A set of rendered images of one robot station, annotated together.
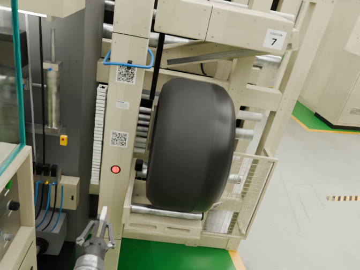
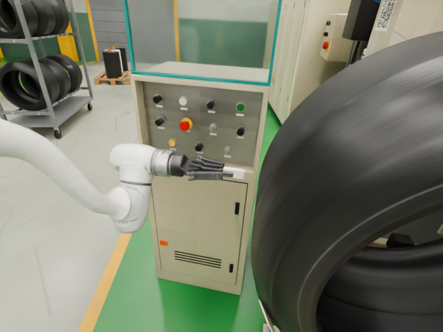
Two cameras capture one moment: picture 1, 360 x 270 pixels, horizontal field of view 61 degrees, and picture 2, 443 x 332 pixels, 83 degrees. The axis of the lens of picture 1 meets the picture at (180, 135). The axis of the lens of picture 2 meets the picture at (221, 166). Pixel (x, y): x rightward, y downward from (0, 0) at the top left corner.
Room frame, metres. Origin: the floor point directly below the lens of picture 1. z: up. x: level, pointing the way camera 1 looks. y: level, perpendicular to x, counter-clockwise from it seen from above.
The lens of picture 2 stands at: (0.99, -0.44, 1.48)
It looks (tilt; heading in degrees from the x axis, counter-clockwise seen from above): 31 degrees down; 107
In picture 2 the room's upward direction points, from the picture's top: 3 degrees clockwise
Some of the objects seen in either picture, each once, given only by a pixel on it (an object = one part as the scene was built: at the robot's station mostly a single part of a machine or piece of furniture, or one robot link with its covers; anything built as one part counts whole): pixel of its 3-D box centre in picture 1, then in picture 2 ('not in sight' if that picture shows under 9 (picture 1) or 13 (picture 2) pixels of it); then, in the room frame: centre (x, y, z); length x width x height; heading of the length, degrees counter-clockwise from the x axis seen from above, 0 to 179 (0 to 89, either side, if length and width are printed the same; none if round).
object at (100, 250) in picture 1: (94, 250); (186, 166); (0.68, 0.19, 1.06); 0.09 x 0.08 x 0.07; 8
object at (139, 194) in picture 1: (162, 207); not in sight; (1.24, 0.01, 0.80); 0.37 x 0.36 x 0.02; 8
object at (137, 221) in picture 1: (163, 221); not in sight; (1.10, -0.01, 0.84); 0.36 x 0.09 x 0.06; 98
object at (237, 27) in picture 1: (220, 22); not in sight; (1.55, -0.08, 1.71); 0.61 x 0.25 x 0.15; 98
